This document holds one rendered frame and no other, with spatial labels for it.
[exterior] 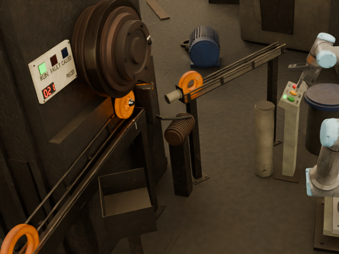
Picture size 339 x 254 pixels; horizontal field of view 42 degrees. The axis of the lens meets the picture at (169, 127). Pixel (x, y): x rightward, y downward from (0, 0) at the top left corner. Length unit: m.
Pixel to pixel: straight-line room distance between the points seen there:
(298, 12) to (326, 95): 1.68
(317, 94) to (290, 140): 0.41
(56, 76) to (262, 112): 1.30
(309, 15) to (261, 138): 2.01
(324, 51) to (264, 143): 0.79
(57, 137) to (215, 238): 1.12
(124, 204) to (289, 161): 1.32
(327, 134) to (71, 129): 1.11
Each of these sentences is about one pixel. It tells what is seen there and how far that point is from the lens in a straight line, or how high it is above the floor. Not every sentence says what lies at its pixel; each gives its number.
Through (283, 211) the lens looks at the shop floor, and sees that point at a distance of 2.80.
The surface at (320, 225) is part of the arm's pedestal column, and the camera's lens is 2.72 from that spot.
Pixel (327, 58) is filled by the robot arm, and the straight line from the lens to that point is 2.36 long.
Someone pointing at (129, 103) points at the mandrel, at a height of 0.83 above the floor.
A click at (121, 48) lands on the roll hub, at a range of 2.02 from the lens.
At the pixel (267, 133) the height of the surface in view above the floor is 0.35.
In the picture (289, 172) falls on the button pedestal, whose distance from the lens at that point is 3.03.
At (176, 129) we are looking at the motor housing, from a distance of 2.58.
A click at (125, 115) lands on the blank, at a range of 2.31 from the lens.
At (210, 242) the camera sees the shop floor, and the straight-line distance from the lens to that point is 2.62.
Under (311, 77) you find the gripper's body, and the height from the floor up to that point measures 0.77.
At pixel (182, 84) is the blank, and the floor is 0.73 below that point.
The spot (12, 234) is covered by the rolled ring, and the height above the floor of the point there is 0.77.
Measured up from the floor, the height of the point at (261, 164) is 0.11.
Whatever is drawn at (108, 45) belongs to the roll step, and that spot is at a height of 1.20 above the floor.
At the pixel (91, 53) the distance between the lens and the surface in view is 2.00.
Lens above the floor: 1.92
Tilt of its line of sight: 32 degrees down
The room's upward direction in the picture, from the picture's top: 7 degrees counter-clockwise
